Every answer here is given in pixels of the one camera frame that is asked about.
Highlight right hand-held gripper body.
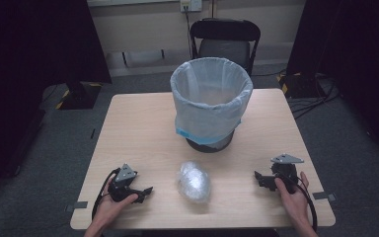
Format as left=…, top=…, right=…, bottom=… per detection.
left=269, top=153, right=305, bottom=196

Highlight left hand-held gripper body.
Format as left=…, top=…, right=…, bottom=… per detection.
left=108, top=163, right=138, bottom=202

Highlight clear plastic wrap ball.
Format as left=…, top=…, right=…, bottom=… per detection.
left=176, top=160, right=212, bottom=205

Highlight black trash bin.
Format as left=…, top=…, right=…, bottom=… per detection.
left=185, top=129, right=237, bottom=154

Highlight bin with blue liner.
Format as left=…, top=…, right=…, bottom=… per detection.
left=169, top=56, right=255, bottom=150

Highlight person's left hand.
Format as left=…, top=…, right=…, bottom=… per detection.
left=93, top=175, right=139, bottom=229

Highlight person's right hand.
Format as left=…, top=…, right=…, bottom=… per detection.
left=273, top=170, right=311, bottom=229

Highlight grey tape strip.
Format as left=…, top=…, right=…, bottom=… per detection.
left=311, top=191, right=338, bottom=202
left=64, top=200, right=90, bottom=213

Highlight black stand base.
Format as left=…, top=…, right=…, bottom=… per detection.
left=54, top=81, right=104, bottom=112
left=276, top=71, right=328, bottom=100

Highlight black curtain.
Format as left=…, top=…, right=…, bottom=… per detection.
left=285, top=0, right=379, bottom=160

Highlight black folding chair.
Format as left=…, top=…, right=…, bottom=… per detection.
left=189, top=17, right=263, bottom=77

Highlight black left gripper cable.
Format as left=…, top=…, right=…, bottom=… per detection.
left=91, top=167, right=121, bottom=221

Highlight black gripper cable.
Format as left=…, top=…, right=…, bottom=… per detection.
left=284, top=173, right=319, bottom=232
left=91, top=167, right=121, bottom=221

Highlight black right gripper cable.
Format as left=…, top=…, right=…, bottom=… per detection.
left=284, top=173, right=319, bottom=232

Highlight black floor cables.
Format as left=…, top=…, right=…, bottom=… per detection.
left=288, top=72, right=342, bottom=120

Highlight black power cable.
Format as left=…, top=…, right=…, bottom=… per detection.
left=184, top=5, right=194, bottom=59

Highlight white wall socket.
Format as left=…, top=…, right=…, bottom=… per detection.
left=179, top=0, right=203, bottom=14

